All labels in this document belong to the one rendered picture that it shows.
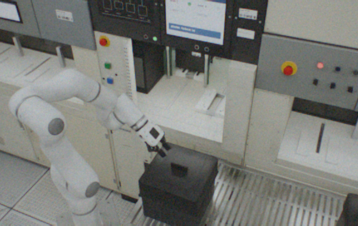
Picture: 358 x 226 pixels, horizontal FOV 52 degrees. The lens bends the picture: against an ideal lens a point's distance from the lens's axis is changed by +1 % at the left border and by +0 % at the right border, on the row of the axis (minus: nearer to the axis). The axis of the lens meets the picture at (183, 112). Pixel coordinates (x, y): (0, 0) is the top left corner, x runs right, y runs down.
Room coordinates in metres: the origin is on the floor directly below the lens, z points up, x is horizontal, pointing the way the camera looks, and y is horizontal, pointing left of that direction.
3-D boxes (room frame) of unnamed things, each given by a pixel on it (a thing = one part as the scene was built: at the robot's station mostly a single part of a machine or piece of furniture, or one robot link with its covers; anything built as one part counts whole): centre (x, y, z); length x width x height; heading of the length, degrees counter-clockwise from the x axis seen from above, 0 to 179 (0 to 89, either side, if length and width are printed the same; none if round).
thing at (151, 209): (1.16, 0.02, 0.85); 0.28 x 0.28 x 0.17; 66
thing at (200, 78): (2.21, -0.08, 0.89); 0.22 x 0.21 x 0.04; 157
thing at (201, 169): (1.16, 0.02, 0.98); 0.29 x 0.29 x 0.13; 66
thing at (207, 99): (1.81, -0.20, 0.89); 0.22 x 0.21 x 0.04; 157
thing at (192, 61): (2.21, -0.08, 1.06); 0.24 x 0.20 x 0.32; 67
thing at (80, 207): (1.03, 0.47, 1.07); 0.19 x 0.12 x 0.24; 51
